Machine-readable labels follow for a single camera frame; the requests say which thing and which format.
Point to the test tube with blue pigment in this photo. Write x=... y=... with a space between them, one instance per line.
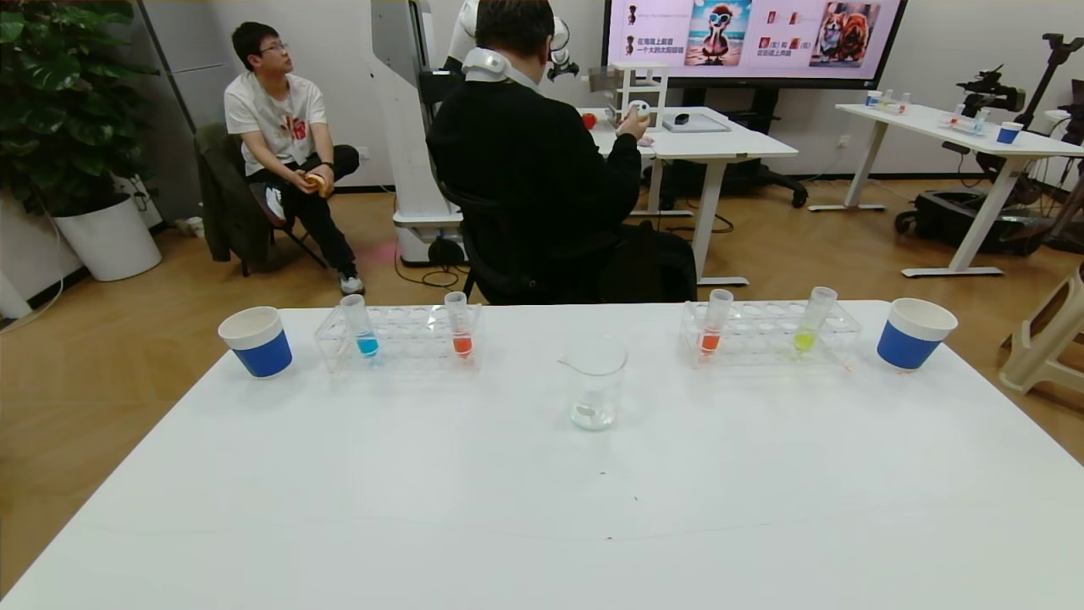
x=366 y=341

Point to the test tube with yellow pigment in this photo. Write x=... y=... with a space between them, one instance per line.
x=804 y=340

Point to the white humanoid robot arm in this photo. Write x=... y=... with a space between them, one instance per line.
x=561 y=51

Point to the black distant robot arm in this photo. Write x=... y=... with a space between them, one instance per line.
x=991 y=89

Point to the test tube with orange pigment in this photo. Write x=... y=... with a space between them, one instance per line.
x=461 y=343
x=711 y=340

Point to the clear glass beaker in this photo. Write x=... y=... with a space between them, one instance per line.
x=593 y=390

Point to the clear acrylic test tube rack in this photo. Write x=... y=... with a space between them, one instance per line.
x=762 y=335
x=411 y=339

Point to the small clear tube rack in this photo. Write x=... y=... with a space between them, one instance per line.
x=896 y=105
x=965 y=125

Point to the black office chair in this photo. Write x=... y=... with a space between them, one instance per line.
x=500 y=246

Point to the person in black sweater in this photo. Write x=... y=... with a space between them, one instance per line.
x=525 y=152

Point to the white handheld controller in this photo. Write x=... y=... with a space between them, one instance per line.
x=639 y=108

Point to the white robot tower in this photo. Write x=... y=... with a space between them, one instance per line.
x=406 y=127

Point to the gray tablet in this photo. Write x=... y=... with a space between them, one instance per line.
x=694 y=124

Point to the white drawer organizer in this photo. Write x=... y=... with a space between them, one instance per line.
x=639 y=85

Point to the white neck device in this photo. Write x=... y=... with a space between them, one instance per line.
x=487 y=63

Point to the black screen stand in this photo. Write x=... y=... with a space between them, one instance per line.
x=762 y=178

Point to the blue and white paper cup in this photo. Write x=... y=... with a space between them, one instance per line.
x=910 y=339
x=258 y=343

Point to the black folding chair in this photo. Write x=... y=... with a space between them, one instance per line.
x=254 y=193

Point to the man in white t-shirt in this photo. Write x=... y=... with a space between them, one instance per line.
x=275 y=110

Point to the dark green jacket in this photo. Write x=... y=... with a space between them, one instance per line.
x=224 y=195

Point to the large black display screen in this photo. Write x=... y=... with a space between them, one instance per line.
x=762 y=42

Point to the long white standing desk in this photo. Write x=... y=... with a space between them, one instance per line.
x=923 y=123

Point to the white plant pot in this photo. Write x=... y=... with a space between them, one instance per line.
x=110 y=241

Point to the cream plastic stool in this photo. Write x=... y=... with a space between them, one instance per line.
x=1046 y=339

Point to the large green leafy plant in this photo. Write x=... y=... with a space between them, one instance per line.
x=59 y=102

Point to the white pillar base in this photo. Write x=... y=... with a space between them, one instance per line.
x=10 y=301

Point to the black tripod stand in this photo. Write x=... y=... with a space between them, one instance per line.
x=1054 y=59

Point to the gray wall cabinet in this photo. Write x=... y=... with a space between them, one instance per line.
x=195 y=51

